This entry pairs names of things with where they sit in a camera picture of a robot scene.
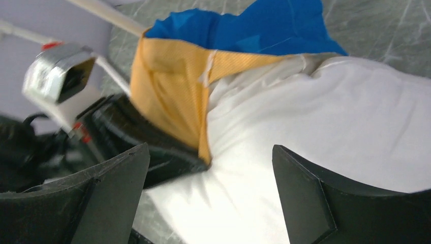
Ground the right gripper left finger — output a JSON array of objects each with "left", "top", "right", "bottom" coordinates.
[{"left": 1, "top": 144, "right": 149, "bottom": 243}]

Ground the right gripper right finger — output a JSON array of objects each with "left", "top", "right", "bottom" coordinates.
[{"left": 272, "top": 145, "right": 430, "bottom": 244}]

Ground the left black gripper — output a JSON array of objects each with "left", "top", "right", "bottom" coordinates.
[{"left": 60, "top": 94, "right": 209, "bottom": 189}]

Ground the yellow and blue pillowcase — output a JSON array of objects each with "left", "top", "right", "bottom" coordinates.
[{"left": 130, "top": 1, "right": 346, "bottom": 165}]

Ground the white pillow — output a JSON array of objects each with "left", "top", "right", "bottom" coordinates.
[{"left": 147, "top": 56, "right": 430, "bottom": 243}]

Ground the white pvc pipe rack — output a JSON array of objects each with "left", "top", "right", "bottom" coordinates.
[{"left": 0, "top": 0, "right": 147, "bottom": 98}]

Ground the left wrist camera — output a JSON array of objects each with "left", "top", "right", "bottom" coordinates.
[{"left": 21, "top": 42, "right": 102, "bottom": 135}]

